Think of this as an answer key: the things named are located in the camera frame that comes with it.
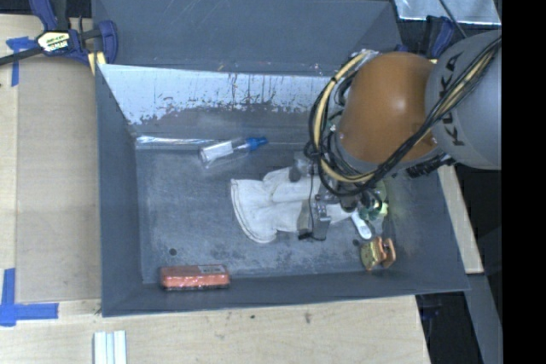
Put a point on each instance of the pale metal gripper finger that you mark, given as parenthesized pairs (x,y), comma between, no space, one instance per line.
(317,221)
(297,169)

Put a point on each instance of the white cloth glove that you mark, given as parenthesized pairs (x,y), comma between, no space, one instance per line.
(260,209)

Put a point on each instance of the orange and brass small tool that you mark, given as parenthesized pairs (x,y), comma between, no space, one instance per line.
(377,253)

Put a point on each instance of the clear spray bottle blue cap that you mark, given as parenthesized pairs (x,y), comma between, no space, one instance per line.
(226,149)

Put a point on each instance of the grey metal bin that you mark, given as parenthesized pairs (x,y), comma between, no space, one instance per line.
(192,217)

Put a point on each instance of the red-brown flat block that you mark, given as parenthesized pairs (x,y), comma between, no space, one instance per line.
(194,277)

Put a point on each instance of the pale wood flat board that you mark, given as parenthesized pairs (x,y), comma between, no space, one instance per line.
(55,183)

